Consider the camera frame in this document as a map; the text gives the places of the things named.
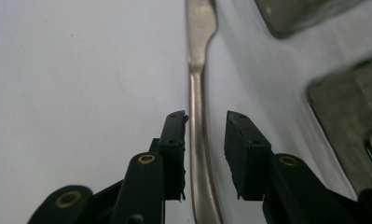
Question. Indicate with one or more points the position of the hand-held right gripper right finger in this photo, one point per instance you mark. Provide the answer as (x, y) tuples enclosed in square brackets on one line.
[(245, 161)]

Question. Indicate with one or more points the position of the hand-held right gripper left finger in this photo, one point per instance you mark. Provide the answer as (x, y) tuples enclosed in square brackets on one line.
[(173, 155)]

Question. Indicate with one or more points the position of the clear brown plastic bin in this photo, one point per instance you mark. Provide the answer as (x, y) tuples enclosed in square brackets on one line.
[(345, 124), (295, 15)]

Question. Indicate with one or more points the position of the silver metal knife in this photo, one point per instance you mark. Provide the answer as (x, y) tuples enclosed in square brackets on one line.
[(200, 21)]

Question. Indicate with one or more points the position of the white table cover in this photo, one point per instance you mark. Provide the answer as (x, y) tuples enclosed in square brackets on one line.
[(81, 93)]

